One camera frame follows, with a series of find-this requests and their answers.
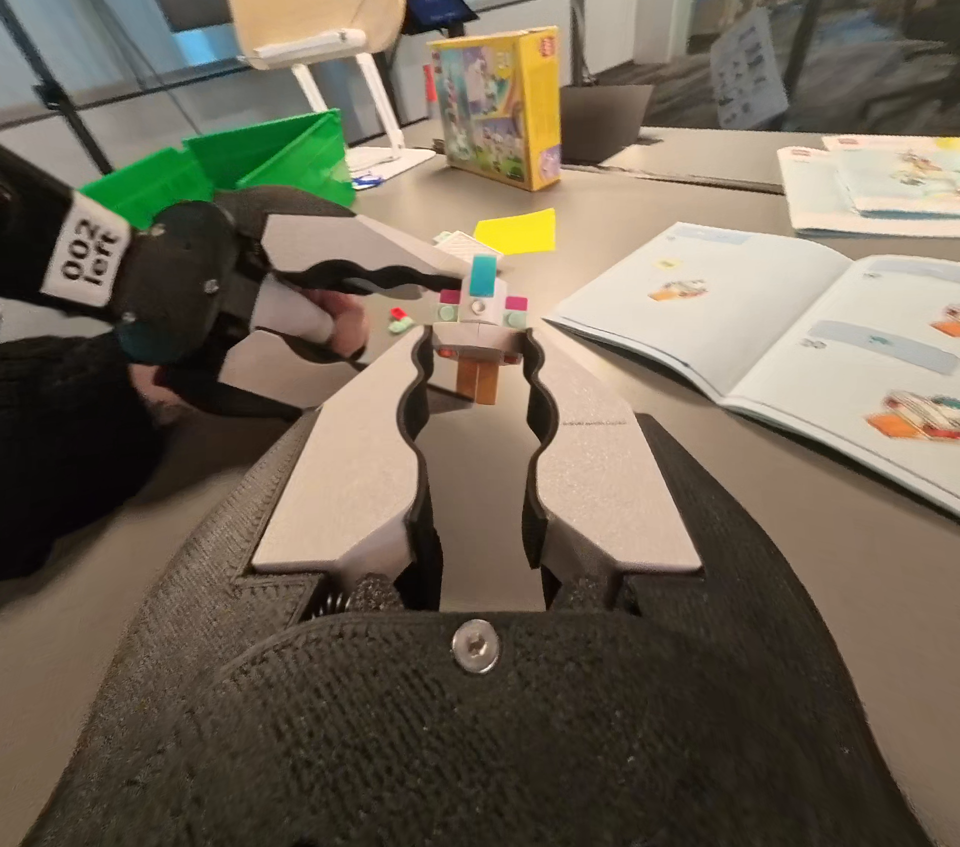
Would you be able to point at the white lego plate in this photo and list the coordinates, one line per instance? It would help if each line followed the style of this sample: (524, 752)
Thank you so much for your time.
(454, 243)

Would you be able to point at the black tripod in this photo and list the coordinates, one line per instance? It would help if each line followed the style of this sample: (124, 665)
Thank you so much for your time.
(45, 93)

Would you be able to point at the green plastic bin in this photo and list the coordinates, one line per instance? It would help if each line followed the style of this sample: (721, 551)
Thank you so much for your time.
(247, 157)

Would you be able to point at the dark grey folder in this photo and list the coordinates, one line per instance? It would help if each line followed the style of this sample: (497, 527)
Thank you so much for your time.
(600, 123)

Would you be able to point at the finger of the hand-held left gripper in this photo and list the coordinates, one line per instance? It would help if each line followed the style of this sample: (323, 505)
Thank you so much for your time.
(262, 367)
(337, 247)

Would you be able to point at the printed paper sheet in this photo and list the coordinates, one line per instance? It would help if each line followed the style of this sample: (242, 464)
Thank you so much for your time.
(750, 71)

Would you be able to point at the small colourful lego model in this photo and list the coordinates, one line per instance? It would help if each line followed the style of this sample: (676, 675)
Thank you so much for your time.
(480, 337)

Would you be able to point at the person's left forearm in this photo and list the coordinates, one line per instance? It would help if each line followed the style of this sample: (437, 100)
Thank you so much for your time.
(67, 457)

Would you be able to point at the yellow paper sheet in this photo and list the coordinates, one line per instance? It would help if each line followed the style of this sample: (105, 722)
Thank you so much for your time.
(517, 232)

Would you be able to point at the small blue object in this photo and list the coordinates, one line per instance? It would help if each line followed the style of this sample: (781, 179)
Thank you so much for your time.
(367, 179)

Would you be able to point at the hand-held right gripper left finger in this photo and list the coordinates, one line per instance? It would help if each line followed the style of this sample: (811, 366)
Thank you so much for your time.
(345, 487)

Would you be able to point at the closed plain instruction booklet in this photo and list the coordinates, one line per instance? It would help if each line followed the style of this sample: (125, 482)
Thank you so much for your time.
(810, 202)

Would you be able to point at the yellow lego box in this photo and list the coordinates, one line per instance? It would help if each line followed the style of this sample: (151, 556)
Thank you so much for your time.
(495, 104)

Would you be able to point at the closed booklet with unicorn cover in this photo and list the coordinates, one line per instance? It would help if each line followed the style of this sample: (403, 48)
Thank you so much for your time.
(900, 179)

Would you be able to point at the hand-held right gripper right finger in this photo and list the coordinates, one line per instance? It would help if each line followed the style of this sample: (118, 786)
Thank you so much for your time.
(615, 494)

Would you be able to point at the small tablet with blue screen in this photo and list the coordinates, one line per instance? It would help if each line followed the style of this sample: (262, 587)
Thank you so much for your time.
(439, 7)

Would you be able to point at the person's left hand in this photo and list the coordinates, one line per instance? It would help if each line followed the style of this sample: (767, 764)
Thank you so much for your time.
(345, 329)

